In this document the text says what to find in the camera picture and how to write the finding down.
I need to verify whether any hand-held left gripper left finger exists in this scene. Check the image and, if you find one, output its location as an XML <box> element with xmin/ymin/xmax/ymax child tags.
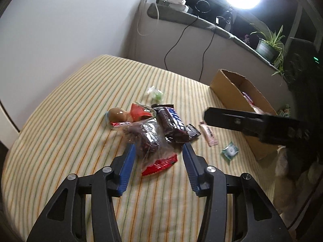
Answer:
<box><xmin>26</xmin><ymin>143</ymin><xmax>137</xmax><ymax>242</ymax></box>

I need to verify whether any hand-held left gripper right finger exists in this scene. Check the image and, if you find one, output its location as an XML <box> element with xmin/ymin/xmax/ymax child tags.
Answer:
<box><xmin>182</xmin><ymin>143</ymin><xmax>294</xmax><ymax>242</ymax></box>

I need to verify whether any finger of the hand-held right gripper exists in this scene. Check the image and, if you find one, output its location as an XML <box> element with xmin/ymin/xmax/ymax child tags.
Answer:
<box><xmin>204</xmin><ymin>107</ymin><xmax>265</xmax><ymax>137</ymax></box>

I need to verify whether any pink snack packet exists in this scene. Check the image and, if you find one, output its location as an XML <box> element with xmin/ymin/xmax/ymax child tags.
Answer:
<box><xmin>199</xmin><ymin>121</ymin><xmax>218</xmax><ymax>147</ymax></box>

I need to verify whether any brown cardboard box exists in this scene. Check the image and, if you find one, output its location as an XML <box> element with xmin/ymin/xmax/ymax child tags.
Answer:
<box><xmin>210</xmin><ymin>69</ymin><xmax>278</xmax><ymax>161</ymax></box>

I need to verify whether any brown chocolate bar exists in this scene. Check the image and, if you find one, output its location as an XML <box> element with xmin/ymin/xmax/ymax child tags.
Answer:
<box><xmin>241</xmin><ymin>91</ymin><xmax>255</xmax><ymax>105</ymax></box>
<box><xmin>151</xmin><ymin>104</ymin><xmax>190</xmax><ymax>144</ymax></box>

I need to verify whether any green candy packet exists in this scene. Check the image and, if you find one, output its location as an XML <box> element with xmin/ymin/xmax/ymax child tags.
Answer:
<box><xmin>221</xmin><ymin>142</ymin><xmax>239</xmax><ymax>160</ymax></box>

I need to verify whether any clear red-trimmed date packet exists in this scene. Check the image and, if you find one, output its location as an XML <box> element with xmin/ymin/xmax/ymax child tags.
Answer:
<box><xmin>112</xmin><ymin>120</ymin><xmax>177</xmax><ymax>176</ymax></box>

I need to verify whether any small brown chocolate packet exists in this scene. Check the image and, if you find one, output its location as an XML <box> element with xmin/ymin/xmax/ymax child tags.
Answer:
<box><xmin>185</xmin><ymin>123</ymin><xmax>201</xmax><ymax>139</ymax></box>

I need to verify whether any brown egg packet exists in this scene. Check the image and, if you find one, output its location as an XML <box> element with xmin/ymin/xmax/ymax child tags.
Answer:
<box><xmin>105</xmin><ymin>107</ymin><xmax>130</xmax><ymax>125</ymax></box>

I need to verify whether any red snack wrapper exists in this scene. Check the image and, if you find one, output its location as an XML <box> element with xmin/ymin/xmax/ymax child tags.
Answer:
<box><xmin>130</xmin><ymin>102</ymin><xmax>153</xmax><ymax>120</ymax></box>

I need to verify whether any small green candy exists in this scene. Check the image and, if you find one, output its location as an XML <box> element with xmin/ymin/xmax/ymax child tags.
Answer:
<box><xmin>148</xmin><ymin>86</ymin><xmax>164</xmax><ymax>100</ymax></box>

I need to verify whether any person's right hand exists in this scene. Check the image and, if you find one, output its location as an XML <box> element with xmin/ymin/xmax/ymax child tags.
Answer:
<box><xmin>275</xmin><ymin>145</ymin><xmax>318</xmax><ymax>182</ymax></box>

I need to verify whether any potted spider plant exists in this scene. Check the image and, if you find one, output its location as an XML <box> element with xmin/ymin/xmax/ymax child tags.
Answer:
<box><xmin>250</xmin><ymin>25</ymin><xmax>287</xmax><ymax>81</ymax></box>

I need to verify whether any striped blanket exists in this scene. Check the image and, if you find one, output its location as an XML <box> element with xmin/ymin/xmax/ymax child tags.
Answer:
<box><xmin>2</xmin><ymin>54</ymin><xmax>285</xmax><ymax>242</ymax></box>

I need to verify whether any white charger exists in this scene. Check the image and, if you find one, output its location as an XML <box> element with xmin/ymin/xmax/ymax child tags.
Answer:
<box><xmin>160</xmin><ymin>0</ymin><xmax>192</xmax><ymax>13</ymax></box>

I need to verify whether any white wardrobe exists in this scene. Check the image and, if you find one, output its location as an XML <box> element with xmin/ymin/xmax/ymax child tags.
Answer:
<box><xmin>0</xmin><ymin>0</ymin><xmax>149</xmax><ymax>134</ymax></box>

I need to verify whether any black cable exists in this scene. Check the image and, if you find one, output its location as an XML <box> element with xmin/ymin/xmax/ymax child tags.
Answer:
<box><xmin>165</xmin><ymin>16</ymin><xmax>198</xmax><ymax>71</ymax></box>
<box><xmin>199</xmin><ymin>23</ymin><xmax>217</xmax><ymax>81</ymax></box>

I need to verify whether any white window frame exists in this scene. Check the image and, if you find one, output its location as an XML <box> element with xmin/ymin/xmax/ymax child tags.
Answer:
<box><xmin>161</xmin><ymin>0</ymin><xmax>323</xmax><ymax>63</ymax></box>

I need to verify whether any ring light on tripod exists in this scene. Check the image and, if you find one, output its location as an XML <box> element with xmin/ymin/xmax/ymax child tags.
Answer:
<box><xmin>219</xmin><ymin>0</ymin><xmax>261</xmax><ymax>31</ymax></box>

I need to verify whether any white cable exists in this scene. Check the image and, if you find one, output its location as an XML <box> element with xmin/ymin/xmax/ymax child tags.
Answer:
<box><xmin>137</xmin><ymin>0</ymin><xmax>162</xmax><ymax>36</ymax></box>

